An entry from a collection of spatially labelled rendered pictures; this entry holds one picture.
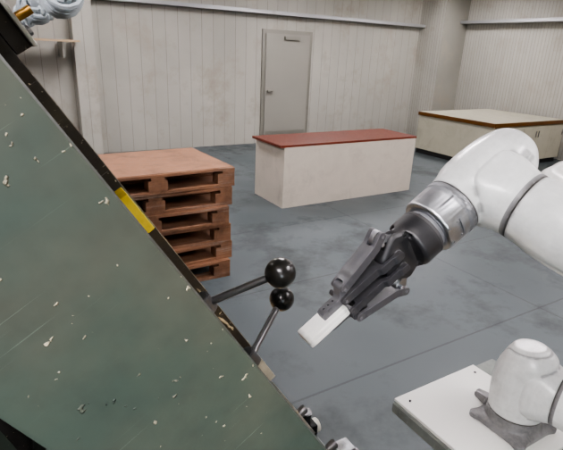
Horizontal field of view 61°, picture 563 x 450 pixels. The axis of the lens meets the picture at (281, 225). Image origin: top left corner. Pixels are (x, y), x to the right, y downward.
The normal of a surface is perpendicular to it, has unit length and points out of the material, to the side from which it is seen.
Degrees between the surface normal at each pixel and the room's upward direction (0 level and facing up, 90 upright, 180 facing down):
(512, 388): 88
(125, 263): 90
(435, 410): 1
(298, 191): 90
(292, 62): 90
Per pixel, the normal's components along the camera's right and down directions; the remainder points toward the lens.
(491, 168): -0.23, -0.45
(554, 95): -0.86, 0.14
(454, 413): 0.04, -0.94
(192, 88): 0.51, 0.32
